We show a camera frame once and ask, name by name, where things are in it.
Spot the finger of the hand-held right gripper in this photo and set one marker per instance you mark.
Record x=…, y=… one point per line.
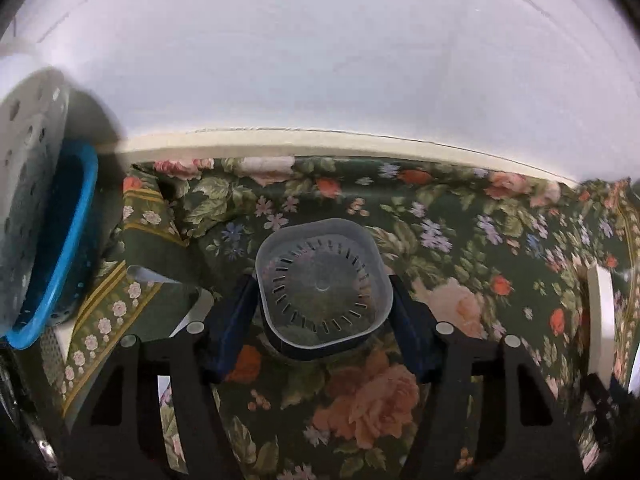
x=600, y=400

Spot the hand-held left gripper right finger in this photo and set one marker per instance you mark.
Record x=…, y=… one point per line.
x=412, y=330

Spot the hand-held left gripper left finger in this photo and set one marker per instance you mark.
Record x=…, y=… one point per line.
x=232, y=330

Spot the blue container with clear strainer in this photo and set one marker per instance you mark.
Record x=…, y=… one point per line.
x=320, y=285

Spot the white rectangular box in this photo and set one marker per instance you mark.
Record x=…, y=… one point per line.
x=600, y=320

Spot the green floral tablecloth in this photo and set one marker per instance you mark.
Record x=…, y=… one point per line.
x=450, y=240

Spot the blue plastic basket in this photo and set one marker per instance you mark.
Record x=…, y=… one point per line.
x=75, y=240

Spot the white perforated colander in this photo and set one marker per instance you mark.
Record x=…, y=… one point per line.
x=25, y=185

